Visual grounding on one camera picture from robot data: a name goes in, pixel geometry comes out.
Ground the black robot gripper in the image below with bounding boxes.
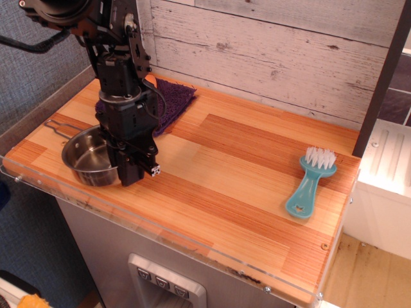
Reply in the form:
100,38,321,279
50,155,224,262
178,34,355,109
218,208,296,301
96,92,160,187

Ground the silver steel pan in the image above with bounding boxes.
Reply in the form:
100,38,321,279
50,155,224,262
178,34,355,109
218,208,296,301
43,119,119,187

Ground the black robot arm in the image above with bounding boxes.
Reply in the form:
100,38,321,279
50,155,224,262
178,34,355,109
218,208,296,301
19,1,161,186

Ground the purple knitted rag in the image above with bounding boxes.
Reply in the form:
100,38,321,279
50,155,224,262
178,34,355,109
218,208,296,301
100,78,196,137

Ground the orange object behind rag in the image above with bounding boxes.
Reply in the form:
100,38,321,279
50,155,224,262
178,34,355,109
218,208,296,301
145,74,157,88

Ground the grey toy fridge cabinet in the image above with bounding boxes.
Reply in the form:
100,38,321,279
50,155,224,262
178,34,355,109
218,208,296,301
58,200,292,307

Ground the clear acrylic front guard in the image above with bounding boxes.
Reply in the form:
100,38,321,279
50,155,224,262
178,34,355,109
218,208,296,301
1,158,323,307

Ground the silver dispenser panel with buttons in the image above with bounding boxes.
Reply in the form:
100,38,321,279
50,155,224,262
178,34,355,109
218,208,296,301
128,253,207,307

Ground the yellow object at corner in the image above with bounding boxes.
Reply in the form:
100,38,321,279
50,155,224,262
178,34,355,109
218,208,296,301
17,295,50,308

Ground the teal dish brush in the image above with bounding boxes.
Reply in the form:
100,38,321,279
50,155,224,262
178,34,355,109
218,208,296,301
285,147,337,219

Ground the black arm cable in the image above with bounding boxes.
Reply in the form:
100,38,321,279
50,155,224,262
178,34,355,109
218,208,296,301
0,30,71,55

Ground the dark grey corner post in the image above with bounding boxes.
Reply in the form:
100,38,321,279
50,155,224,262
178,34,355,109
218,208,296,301
352,0,410,158

